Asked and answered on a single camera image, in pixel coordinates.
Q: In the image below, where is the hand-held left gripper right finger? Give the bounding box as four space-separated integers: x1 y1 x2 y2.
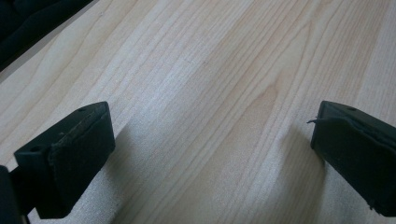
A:
307 100 396 217

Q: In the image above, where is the dark cloth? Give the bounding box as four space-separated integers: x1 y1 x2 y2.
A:
0 0 94 72

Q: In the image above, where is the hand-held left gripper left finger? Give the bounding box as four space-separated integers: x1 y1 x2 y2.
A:
13 101 116 219

